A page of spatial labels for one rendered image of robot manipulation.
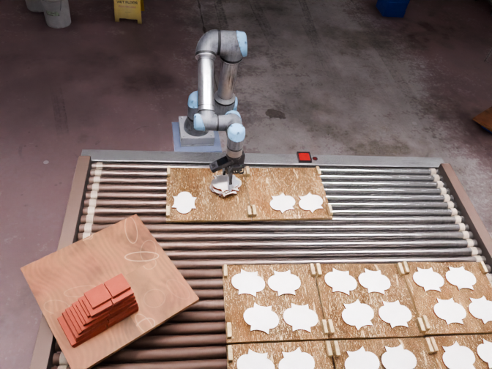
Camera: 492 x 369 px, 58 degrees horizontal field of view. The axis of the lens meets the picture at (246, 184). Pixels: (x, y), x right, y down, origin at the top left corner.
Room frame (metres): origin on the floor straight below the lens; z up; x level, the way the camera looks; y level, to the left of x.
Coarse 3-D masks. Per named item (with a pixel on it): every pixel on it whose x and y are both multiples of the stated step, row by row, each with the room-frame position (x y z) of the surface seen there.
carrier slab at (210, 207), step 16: (176, 176) 1.53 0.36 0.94; (192, 176) 1.55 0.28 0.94; (208, 176) 1.57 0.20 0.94; (240, 176) 1.61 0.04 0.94; (176, 192) 1.43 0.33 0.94; (192, 192) 1.45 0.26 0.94; (208, 192) 1.47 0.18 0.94; (240, 192) 1.50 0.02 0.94; (208, 208) 1.36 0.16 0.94; (224, 208) 1.38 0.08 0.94; (240, 208) 1.40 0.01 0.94
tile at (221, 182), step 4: (220, 176) 1.52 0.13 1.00; (224, 176) 1.53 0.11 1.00; (216, 180) 1.49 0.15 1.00; (220, 180) 1.50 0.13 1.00; (224, 180) 1.50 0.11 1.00; (212, 184) 1.46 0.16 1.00; (216, 184) 1.46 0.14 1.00; (220, 184) 1.47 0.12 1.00; (224, 184) 1.47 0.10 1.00; (216, 188) 1.44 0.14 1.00; (220, 188) 1.45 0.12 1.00; (224, 188) 1.45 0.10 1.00; (232, 188) 1.46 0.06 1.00
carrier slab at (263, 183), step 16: (256, 176) 1.63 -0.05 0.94; (272, 176) 1.65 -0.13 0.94; (288, 176) 1.67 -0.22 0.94; (304, 176) 1.69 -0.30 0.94; (320, 176) 1.72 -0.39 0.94; (256, 192) 1.52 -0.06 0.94; (272, 192) 1.54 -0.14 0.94; (288, 192) 1.56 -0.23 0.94; (304, 192) 1.58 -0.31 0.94; (320, 192) 1.60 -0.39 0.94; (256, 208) 1.42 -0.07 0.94
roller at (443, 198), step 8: (88, 192) 1.35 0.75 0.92; (96, 192) 1.35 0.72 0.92; (104, 192) 1.36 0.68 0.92; (112, 192) 1.37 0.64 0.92; (120, 192) 1.38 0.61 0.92; (128, 192) 1.39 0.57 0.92; (136, 192) 1.40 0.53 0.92; (144, 192) 1.41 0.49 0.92; (152, 192) 1.42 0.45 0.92; (160, 192) 1.43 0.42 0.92; (328, 200) 1.59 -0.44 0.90; (336, 200) 1.60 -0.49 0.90; (344, 200) 1.60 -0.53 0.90; (352, 200) 1.61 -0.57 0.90; (360, 200) 1.62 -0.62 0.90; (368, 200) 1.63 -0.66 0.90; (376, 200) 1.64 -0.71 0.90; (384, 200) 1.65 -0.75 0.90; (392, 200) 1.66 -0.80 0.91; (400, 200) 1.67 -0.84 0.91; (408, 200) 1.68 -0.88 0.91; (416, 200) 1.69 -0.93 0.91; (424, 200) 1.70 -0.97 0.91; (432, 200) 1.71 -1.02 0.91; (440, 200) 1.72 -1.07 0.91; (448, 200) 1.73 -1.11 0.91
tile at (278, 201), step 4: (272, 196) 1.50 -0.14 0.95; (276, 196) 1.51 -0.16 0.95; (280, 196) 1.51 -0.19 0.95; (284, 196) 1.52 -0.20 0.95; (288, 196) 1.52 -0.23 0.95; (272, 200) 1.48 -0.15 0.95; (276, 200) 1.48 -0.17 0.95; (280, 200) 1.49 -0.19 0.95; (284, 200) 1.49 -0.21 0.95; (288, 200) 1.50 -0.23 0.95; (292, 200) 1.50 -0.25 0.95; (272, 204) 1.45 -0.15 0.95; (276, 204) 1.45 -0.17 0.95; (280, 204) 1.46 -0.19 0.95; (284, 204) 1.46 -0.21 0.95; (288, 204) 1.47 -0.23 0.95; (292, 204) 1.47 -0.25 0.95; (272, 208) 1.43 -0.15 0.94; (276, 208) 1.43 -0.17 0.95; (280, 208) 1.44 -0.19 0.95; (284, 208) 1.44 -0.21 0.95; (288, 208) 1.45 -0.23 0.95; (292, 208) 1.45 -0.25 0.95
